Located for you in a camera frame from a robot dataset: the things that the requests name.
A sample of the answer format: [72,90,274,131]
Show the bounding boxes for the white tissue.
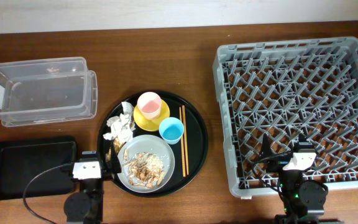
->
[103,101,135,143]

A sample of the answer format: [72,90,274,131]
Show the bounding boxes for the yellow small plate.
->
[133,100,170,132]

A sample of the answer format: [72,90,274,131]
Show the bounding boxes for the light blue plastic cup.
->
[158,117,184,144]

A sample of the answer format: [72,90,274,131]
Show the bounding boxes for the pink plastic cup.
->
[137,91,162,120]

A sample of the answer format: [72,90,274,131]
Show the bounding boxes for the wooden chopstick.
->
[179,106,186,177]
[181,105,189,175]

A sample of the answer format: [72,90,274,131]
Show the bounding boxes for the gold brown snack wrapper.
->
[106,138,125,162]

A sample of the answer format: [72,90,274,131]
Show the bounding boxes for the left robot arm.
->
[63,140,122,223]

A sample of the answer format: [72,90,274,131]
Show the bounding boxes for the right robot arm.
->
[259,134,329,223]

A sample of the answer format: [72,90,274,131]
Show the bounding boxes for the grey plastic dishwasher rack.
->
[213,37,358,199]

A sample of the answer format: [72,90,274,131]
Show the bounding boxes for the clear plastic waste bin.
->
[0,57,98,127]

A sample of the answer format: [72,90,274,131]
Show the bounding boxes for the food scraps on plate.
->
[123,149,166,190]

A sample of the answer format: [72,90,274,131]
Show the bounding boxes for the grey plate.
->
[117,134,175,194]

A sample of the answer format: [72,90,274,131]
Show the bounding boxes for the round black serving tray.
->
[97,90,208,198]

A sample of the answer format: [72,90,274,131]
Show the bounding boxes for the black rectangular tray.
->
[0,136,76,200]

